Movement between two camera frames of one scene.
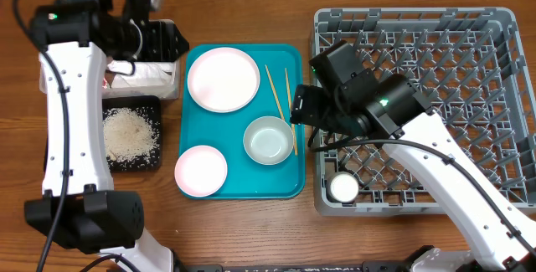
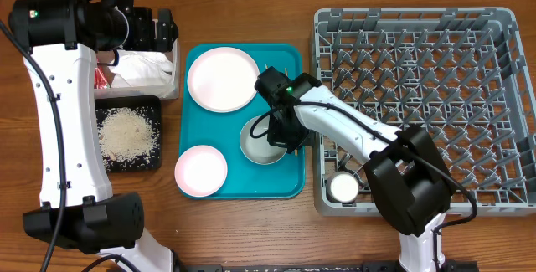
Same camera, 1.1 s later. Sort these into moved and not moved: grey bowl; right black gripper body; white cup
Moved: right black gripper body
Not moved: white cup; grey bowl
